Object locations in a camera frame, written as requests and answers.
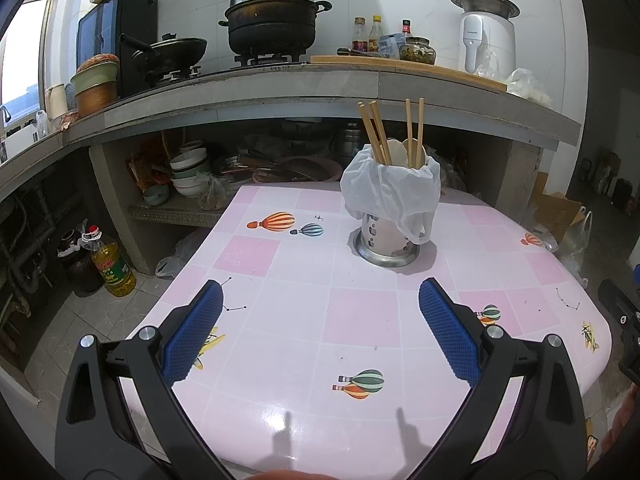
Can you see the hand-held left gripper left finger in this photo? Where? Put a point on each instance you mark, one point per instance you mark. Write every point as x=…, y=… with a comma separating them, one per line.
x=195, y=330

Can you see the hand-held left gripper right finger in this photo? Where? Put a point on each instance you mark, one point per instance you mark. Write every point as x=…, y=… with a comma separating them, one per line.
x=450, y=330

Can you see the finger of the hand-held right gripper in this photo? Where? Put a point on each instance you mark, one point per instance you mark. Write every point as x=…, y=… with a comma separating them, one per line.
x=622, y=305

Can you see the perforated metal utensil holder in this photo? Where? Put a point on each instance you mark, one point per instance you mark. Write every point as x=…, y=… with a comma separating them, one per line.
x=385, y=242

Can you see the white plastic liner bag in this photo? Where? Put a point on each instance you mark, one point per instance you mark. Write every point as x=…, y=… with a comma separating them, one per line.
x=390, y=190

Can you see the white ceramic spoon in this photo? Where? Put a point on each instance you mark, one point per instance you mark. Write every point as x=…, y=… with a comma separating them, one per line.
x=426, y=155
x=397, y=152

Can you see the person's right hand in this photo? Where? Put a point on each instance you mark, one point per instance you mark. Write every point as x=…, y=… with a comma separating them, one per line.
x=627, y=420

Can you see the person's left hand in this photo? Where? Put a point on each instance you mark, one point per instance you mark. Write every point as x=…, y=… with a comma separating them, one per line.
x=295, y=476

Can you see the crumpled white plastic bag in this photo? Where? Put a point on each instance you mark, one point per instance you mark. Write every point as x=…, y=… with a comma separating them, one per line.
x=175, y=260

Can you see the crumpled clear plastic bags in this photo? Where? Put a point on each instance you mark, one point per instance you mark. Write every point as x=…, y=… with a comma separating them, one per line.
x=575, y=245

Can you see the cooking oil bottle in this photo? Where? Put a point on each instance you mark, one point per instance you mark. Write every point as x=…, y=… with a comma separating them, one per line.
x=112, y=265

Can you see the cardboard box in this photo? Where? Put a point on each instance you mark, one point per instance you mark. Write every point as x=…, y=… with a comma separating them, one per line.
x=555, y=205

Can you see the dark brown jar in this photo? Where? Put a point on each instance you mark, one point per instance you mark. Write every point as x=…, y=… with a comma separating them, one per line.
x=80, y=265

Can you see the filled clear plastic bag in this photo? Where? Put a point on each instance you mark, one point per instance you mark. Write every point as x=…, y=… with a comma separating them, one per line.
x=215, y=195

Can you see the green bowl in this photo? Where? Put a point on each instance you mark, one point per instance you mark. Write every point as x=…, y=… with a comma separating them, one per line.
x=156, y=195

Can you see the stack of ceramic bowls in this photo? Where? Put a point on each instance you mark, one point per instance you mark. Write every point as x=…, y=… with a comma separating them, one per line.
x=190, y=172

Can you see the orange snack packet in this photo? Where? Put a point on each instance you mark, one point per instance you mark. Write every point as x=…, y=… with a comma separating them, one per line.
x=145, y=170

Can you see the bundle of kitchen tools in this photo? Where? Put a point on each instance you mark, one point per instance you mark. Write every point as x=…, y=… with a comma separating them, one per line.
x=255, y=160

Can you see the sink drain pipes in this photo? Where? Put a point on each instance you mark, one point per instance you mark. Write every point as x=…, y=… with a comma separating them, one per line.
x=25, y=260

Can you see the steel pot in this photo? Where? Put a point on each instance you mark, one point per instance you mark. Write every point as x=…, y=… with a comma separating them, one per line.
x=348, y=142

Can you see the grey concrete kitchen counter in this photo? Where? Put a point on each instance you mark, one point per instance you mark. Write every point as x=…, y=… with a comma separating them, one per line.
x=300, y=95

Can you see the wooden cutting board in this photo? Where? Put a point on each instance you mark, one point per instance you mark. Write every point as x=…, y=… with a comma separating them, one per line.
x=450, y=71

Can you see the stacked basins on counter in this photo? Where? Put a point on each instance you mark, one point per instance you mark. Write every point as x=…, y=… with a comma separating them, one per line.
x=97, y=90

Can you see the white ceramic cup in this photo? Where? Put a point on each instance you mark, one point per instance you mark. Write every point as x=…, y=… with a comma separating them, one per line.
x=56, y=100

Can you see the gas stove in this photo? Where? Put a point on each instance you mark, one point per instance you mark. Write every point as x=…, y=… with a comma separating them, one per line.
x=270, y=61

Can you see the black wok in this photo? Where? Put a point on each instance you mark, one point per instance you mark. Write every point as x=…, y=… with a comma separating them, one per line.
x=175, y=50

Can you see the glass pickle jar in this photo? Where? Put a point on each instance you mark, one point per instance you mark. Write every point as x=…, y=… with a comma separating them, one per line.
x=417, y=50

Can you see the blue labelled packet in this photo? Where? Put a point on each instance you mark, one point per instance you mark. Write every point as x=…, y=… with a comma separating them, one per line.
x=391, y=45

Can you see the white kitchen appliance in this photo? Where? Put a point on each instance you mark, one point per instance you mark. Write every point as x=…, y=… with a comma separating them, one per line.
x=487, y=35

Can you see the yellow cap sauce bottle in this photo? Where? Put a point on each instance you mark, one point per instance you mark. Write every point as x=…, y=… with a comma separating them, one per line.
x=376, y=35

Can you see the glass bottle red label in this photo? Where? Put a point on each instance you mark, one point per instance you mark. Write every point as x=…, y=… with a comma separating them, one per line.
x=359, y=37

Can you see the black glass-door appliance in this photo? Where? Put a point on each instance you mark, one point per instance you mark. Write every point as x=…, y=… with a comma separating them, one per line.
x=137, y=25

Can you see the black steamer pot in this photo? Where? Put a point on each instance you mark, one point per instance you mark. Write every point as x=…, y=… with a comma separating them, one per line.
x=272, y=20

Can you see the window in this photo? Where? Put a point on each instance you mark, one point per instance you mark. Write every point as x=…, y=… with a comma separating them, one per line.
x=20, y=50

